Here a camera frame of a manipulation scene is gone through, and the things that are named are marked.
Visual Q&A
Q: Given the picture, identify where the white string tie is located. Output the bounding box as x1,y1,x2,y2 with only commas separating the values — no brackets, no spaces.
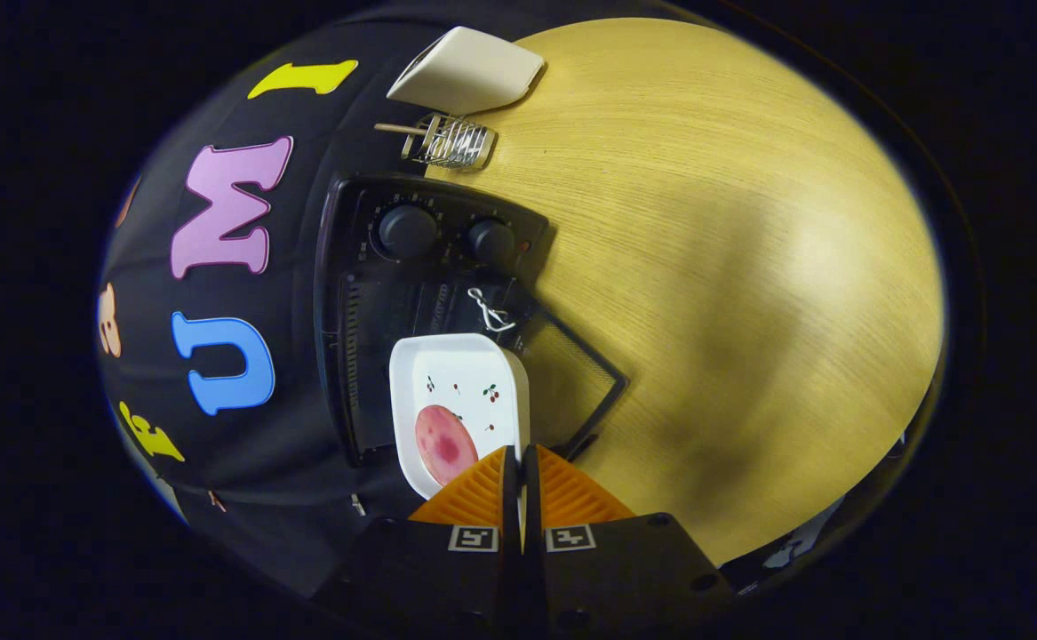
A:
467,286,516,333

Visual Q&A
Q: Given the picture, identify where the pink ham slice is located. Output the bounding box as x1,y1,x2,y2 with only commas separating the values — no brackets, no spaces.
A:
414,404,480,486

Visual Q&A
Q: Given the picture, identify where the black toaster oven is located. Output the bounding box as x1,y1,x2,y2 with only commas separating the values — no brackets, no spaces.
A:
314,172,630,468

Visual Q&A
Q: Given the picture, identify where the metal wire utensil holder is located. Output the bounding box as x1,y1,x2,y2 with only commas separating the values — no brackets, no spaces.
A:
401,112,498,172

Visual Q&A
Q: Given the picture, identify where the black backdrop cloth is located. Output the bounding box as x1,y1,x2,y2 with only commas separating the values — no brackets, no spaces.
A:
96,0,688,601

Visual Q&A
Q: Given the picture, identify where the cream white toaster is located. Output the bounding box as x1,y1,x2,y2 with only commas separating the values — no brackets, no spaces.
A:
387,26,546,116

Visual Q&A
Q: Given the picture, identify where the white cherry-print food plate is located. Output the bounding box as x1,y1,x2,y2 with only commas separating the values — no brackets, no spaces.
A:
389,333,531,545

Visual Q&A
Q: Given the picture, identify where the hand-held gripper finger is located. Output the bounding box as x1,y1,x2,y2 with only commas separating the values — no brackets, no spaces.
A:
318,444,520,640
522,444,734,640

